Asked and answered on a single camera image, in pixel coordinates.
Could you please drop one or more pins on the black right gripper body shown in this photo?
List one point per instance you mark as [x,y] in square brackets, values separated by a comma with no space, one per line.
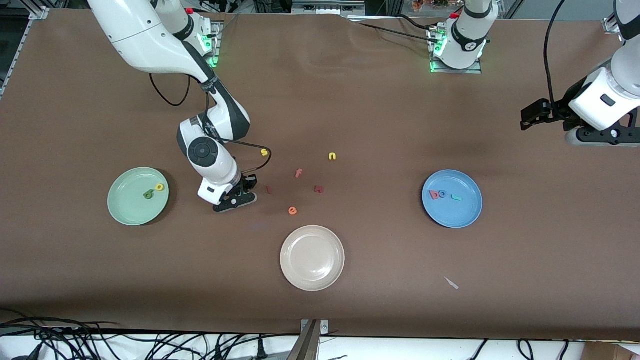
[245,183]

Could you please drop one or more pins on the dark red foam letter w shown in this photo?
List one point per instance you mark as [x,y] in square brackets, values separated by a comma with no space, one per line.
[319,189]

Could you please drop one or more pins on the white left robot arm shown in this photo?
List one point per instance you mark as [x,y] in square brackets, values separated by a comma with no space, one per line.
[465,35]

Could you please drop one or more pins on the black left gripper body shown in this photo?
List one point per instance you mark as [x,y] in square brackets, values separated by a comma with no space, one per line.
[555,110]

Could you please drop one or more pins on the beige plate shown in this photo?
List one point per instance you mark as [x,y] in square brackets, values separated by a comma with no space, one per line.
[312,258]

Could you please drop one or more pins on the metal table edge bracket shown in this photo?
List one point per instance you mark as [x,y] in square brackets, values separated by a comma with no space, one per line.
[324,327]

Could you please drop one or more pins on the green plate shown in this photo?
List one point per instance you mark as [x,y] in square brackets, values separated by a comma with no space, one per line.
[130,200]

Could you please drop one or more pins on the orange decoration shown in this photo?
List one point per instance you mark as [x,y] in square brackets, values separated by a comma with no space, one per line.
[430,4]

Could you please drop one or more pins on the green foam letter b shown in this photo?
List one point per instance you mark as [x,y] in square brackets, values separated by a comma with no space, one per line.
[148,194]

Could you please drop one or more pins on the small grey paper scrap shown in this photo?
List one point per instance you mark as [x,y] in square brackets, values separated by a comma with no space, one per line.
[451,283]

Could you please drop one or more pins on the aluminium frame profile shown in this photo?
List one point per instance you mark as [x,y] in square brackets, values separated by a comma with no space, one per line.
[327,6]

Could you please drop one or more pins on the cardboard box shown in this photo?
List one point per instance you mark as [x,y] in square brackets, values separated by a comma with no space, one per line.
[610,351]

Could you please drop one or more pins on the blue plate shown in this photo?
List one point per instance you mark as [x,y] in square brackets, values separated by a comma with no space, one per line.
[457,212]

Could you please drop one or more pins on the grey angled bar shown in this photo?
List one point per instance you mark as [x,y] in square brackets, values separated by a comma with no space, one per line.
[306,346]

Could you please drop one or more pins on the brown table cover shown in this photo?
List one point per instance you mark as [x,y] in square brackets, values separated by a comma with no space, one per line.
[320,100]

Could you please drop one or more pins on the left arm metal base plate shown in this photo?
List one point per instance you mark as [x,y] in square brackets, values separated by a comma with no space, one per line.
[475,70]

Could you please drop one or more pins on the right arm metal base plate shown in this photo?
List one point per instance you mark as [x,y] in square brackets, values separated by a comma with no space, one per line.
[216,50]

